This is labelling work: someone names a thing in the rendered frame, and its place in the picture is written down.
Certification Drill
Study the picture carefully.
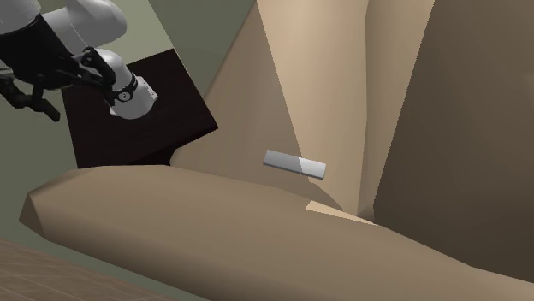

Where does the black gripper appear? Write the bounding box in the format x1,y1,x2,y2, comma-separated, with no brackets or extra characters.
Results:
0,14,117,123

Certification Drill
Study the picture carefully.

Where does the dark robot stand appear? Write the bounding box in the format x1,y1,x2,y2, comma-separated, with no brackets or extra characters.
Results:
61,47,220,170

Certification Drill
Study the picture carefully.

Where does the beige sofa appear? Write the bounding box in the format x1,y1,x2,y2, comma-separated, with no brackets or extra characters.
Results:
18,0,534,301

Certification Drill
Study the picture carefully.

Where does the grey flat remote control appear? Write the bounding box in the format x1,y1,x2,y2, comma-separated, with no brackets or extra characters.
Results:
262,149,327,180

